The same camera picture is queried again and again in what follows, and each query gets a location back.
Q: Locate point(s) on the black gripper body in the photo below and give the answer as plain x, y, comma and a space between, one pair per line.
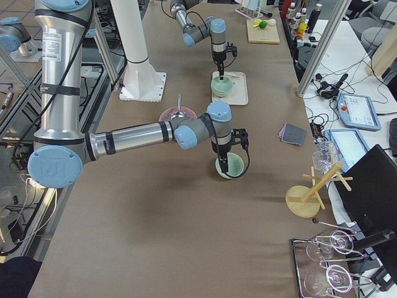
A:
221, 151
218, 57

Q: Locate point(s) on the green bowl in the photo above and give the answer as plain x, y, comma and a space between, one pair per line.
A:
221, 93
235, 166
226, 83

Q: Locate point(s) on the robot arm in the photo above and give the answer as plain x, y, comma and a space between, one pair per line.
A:
60, 148
212, 27

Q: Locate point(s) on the green bowl on tray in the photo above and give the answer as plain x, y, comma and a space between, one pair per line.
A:
221, 93

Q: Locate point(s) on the cream rabbit serving tray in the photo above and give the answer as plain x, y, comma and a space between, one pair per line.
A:
239, 93

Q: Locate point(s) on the green lime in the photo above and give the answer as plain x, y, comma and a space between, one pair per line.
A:
263, 24

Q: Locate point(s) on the wooden cutting board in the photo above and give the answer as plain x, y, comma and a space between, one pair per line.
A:
268, 35

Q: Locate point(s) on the metal ice scoop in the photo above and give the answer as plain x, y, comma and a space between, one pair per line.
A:
177, 112

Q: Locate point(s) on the blue mug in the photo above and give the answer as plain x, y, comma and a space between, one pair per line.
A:
253, 5

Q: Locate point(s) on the pink bowl with ice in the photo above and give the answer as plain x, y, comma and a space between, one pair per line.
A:
165, 114

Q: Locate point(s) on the grey and purple cloths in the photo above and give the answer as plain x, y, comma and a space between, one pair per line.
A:
292, 134

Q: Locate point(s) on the yellow sauce bottle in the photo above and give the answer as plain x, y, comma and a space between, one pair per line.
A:
301, 30

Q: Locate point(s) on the wooden mug tree stand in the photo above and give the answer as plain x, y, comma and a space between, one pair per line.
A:
305, 201

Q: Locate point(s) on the clear plastic cup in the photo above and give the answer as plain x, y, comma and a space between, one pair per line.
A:
324, 156

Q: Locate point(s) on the blue teach pendant near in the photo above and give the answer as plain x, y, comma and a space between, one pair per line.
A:
350, 145

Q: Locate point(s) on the blue teach pendant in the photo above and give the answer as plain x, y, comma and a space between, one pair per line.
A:
357, 111
350, 145

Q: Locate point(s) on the blue teach pendant far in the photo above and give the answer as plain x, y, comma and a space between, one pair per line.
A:
357, 111

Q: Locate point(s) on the wine glass upper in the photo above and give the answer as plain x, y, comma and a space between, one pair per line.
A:
323, 247

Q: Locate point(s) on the wine glass rack tray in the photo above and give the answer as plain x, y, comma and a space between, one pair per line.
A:
305, 266

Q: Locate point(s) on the black monitor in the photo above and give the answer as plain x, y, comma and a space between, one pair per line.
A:
371, 202

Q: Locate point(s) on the wine glass lower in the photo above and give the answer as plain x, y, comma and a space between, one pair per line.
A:
330, 282

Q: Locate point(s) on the white wire mug rack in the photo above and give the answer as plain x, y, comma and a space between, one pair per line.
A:
244, 11

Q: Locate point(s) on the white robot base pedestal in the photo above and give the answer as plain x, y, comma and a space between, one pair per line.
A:
141, 82

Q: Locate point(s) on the aluminium frame post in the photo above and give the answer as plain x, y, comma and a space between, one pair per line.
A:
327, 35

